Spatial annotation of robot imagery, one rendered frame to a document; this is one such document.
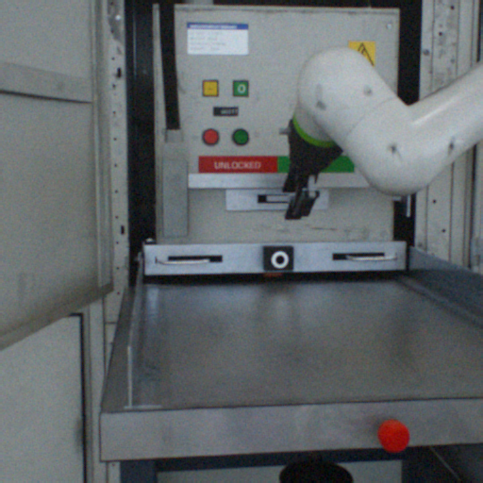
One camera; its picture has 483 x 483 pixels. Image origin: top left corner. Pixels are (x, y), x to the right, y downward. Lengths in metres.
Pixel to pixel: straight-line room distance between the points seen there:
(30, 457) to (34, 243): 0.50
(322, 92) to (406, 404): 0.41
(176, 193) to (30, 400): 0.49
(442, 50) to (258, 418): 0.95
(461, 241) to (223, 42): 0.63
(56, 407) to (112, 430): 0.71
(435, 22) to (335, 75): 0.59
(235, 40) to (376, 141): 0.60
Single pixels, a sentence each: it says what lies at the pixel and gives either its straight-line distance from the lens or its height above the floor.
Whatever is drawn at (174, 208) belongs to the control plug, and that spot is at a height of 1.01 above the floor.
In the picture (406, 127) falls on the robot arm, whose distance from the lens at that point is 0.98.
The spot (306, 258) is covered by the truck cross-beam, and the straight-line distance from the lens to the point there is 1.52.
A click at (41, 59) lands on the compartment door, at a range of 1.26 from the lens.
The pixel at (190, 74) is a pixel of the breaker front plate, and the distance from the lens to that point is 1.49.
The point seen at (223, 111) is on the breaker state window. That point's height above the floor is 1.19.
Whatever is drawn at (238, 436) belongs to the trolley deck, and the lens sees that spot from 0.83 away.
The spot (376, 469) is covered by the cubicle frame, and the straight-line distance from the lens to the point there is 1.65.
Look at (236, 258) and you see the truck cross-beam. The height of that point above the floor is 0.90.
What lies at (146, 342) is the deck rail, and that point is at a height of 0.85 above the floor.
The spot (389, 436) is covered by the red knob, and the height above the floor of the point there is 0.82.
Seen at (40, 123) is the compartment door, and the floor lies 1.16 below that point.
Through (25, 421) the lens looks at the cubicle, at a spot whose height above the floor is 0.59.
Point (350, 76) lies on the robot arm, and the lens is 1.00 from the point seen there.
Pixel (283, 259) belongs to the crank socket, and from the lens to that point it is 1.49.
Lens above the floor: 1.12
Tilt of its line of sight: 7 degrees down
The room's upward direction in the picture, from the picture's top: straight up
